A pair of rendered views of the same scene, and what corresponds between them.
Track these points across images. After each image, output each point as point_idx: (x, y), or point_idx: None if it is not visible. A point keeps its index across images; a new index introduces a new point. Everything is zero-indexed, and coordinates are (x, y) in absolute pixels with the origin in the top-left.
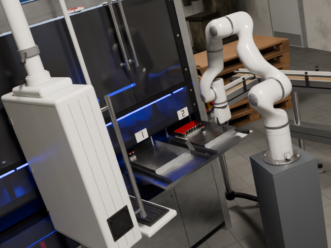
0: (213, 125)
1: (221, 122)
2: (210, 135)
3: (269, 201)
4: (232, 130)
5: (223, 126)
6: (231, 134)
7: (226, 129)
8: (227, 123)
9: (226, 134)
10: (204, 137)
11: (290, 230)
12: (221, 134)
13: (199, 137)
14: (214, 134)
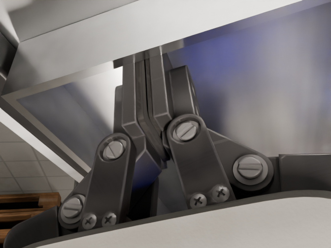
0: (159, 212)
1: (329, 217)
2: (255, 136)
3: None
4: (63, 57)
5: (209, 135)
6: (100, 14)
7: (158, 77)
8: (106, 169)
9: (179, 14)
10: (312, 129)
11: None
12: (303, 6)
13: (318, 152)
14: (230, 126)
